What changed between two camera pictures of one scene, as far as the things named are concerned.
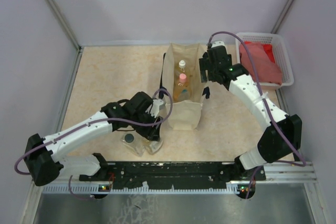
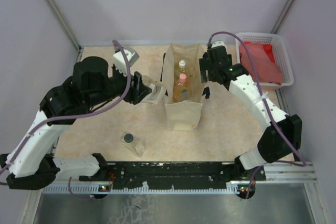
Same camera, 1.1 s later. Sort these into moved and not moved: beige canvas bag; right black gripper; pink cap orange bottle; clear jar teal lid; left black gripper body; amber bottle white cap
Moved: left black gripper body; amber bottle white cap
Not moved: pink cap orange bottle; right black gripper; clear jar teal lid; beige canvas bag
